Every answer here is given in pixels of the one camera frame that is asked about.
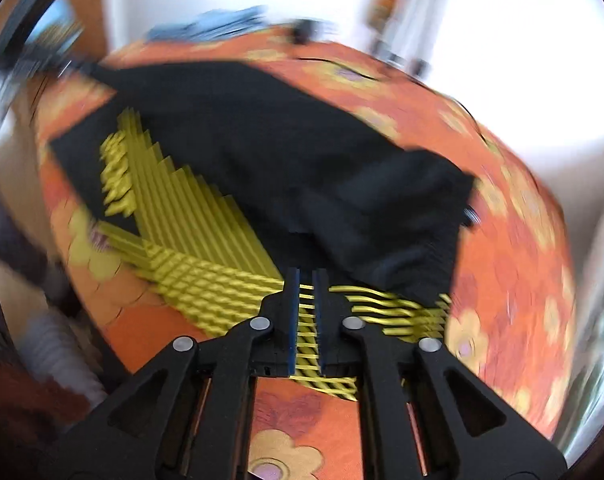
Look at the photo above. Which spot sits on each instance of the black power adapter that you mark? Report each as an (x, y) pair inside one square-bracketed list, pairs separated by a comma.
[(306, 31)]

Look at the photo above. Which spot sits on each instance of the orange floral bedsheet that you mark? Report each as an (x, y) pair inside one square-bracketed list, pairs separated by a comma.
[(501, 280)]

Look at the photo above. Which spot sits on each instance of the black pants with yellow stripes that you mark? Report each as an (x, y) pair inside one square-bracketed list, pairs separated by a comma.
[(292, 160)]

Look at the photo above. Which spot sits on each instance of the blue jeans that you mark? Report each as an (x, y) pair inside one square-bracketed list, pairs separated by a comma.
[(217, 25)]

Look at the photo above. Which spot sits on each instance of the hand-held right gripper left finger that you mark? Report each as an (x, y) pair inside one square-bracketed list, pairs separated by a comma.
[(292, 320)]

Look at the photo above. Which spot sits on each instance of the folded metal tripod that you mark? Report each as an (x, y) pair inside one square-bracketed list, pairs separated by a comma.
[(421, 15)]

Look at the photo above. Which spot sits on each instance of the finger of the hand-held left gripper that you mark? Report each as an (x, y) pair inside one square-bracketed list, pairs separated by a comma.
[(64, 65)]

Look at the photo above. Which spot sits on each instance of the wooden door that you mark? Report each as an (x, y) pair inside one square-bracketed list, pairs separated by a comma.
[(89, 15)]

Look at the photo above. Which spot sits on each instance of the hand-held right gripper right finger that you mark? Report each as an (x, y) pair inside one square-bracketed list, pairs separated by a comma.
[(319, 320)]

